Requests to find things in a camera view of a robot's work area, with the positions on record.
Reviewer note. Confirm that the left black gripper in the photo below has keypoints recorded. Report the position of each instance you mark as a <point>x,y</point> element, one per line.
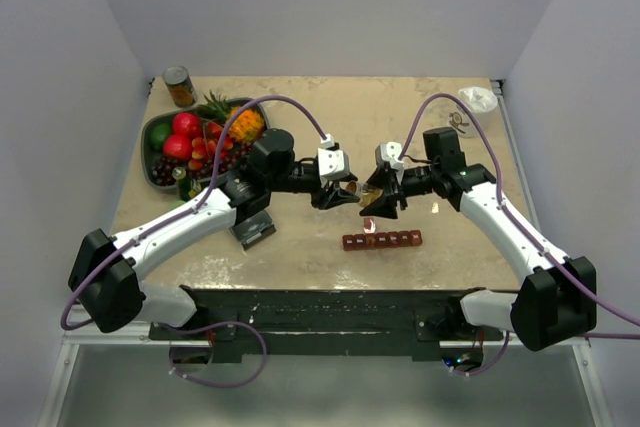
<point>323,199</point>

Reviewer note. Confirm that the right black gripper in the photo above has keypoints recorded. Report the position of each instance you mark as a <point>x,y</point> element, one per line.
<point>389,180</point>

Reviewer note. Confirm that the small pill bottle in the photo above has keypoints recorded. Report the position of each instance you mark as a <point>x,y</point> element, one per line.
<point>368,194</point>

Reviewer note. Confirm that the clear gold bottle lid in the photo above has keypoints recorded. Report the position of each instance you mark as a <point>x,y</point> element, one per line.
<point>354,188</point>

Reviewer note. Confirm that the red weekly pill organizer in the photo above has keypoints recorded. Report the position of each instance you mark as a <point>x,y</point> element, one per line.
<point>371,238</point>

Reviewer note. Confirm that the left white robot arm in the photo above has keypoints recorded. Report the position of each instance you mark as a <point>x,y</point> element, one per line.
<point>108,275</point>

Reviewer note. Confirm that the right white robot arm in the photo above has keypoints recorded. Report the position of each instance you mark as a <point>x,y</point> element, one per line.
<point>553,302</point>

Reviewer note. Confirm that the razor package box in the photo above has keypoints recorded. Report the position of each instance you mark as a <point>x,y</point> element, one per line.
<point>253,230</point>

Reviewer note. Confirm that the orange spiky fruit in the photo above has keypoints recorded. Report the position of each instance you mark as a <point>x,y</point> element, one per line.
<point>248,127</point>

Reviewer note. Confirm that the strawberries pile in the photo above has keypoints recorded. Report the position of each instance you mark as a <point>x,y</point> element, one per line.
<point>204,146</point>

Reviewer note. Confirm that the white paper cup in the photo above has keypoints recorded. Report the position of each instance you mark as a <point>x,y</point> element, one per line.
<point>481,102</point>

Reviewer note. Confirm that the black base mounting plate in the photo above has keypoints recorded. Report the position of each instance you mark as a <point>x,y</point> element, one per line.
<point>398,323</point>

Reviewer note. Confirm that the green glass bottle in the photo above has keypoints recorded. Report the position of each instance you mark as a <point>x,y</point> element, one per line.
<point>187,186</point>

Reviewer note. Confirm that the grey fruit tray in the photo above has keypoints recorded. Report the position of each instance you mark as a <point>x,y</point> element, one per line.
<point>215,109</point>

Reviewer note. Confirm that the green cap bottle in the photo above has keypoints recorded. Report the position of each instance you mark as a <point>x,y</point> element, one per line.
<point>176,204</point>

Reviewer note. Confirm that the red apple upper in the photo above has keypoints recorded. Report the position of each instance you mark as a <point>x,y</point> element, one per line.
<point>187,124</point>

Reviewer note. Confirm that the red apple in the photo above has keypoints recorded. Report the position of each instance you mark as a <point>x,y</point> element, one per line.
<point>187,124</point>
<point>178,146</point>

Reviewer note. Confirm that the red apple lower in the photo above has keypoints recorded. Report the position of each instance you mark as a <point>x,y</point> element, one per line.
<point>178,146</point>

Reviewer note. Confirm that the dark grape bunch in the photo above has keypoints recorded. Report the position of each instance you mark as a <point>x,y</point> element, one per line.
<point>160,170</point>

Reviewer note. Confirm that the green lime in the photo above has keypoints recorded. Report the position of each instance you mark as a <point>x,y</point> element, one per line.
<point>158,135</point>

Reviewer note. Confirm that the tin can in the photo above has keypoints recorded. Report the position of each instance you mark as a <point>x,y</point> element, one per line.
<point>179,85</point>

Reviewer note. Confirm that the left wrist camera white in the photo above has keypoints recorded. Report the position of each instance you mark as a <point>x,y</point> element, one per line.
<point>333,162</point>

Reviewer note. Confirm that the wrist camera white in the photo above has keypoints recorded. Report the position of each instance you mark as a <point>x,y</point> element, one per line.
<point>333,162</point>
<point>389,153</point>

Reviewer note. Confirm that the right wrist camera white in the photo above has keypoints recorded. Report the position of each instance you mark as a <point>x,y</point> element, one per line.
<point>389,153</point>

